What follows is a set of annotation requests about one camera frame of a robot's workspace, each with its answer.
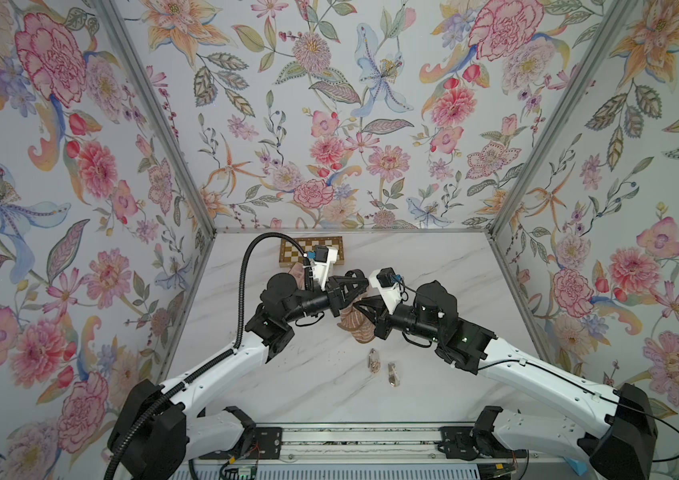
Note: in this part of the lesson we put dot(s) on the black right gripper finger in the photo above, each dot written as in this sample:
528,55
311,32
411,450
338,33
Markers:
371,311
375,301

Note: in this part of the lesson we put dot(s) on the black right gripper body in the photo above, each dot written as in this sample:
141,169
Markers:
383,314

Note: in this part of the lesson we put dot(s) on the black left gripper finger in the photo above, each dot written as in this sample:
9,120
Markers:
347,291
351,279

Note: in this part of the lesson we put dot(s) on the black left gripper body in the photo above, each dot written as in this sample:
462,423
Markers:
334,294

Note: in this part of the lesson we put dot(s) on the brown striped cloth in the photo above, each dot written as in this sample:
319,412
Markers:
355,323

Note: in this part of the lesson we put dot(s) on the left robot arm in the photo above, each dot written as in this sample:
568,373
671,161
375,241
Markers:
207,384

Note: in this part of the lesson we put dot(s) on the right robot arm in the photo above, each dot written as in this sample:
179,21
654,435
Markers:
612,430

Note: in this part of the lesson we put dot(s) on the wooden chessboard box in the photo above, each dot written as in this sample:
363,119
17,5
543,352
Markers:
288,254

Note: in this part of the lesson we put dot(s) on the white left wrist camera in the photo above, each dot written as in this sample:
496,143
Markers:
317,266

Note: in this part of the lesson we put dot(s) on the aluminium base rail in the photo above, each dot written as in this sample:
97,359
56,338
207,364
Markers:
226,438

